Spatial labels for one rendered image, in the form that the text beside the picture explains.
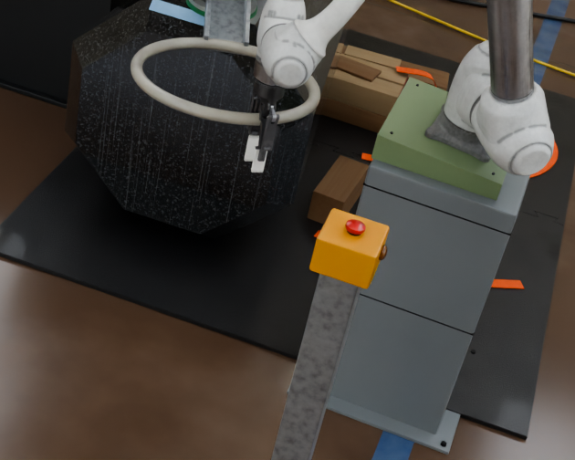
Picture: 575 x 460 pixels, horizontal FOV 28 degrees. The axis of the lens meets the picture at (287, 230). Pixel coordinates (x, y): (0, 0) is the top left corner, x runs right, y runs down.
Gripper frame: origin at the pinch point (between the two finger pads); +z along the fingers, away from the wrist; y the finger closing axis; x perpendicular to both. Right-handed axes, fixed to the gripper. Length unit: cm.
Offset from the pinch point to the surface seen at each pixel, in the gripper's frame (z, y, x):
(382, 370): 66, -6, -50
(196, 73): 13, 76, -8
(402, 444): 84, -18, -55
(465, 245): 17, -16, -56
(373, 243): -18, -68, 2
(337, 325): 1, -67, 5
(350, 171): 61, 101, -83
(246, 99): 17, 66, -22
